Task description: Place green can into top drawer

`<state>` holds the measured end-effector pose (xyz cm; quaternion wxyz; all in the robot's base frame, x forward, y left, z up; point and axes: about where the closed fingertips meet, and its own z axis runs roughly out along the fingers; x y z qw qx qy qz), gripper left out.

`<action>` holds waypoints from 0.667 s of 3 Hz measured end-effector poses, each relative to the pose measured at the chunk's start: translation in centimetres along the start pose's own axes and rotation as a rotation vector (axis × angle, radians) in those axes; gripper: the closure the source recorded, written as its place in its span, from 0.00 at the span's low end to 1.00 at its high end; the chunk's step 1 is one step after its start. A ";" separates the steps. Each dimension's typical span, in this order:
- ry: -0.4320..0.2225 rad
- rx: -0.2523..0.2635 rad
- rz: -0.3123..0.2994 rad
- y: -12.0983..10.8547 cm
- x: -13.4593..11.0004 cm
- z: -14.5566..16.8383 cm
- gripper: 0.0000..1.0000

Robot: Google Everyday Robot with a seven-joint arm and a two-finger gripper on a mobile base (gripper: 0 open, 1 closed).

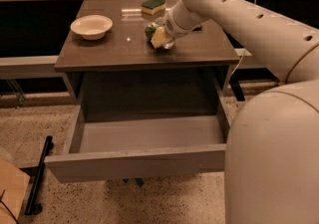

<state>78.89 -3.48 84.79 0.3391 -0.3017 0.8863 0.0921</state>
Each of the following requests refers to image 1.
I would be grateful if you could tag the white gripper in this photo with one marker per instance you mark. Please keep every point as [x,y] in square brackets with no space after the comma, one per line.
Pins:
[171,26]

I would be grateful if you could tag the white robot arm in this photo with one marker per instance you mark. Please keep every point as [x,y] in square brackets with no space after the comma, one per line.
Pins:
[271,171]

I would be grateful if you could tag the brown cabinet with glossy top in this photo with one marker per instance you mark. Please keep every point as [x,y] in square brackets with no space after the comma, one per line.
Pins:
[116,48]

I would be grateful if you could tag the open grey top drawer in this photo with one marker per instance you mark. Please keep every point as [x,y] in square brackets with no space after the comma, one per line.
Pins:
[135,126]

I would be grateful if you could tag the green and yellow sponge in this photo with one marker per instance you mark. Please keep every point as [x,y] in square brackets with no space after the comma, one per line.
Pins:
[153,6]

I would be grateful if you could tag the white ceramic bowl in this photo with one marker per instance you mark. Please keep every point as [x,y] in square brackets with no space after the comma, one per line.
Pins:
[92,27]

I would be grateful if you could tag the black metal bar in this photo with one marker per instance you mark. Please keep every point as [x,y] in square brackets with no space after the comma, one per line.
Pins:
[32,207]

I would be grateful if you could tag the cardboard box on left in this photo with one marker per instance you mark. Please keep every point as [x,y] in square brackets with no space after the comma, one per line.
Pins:
[13,187]

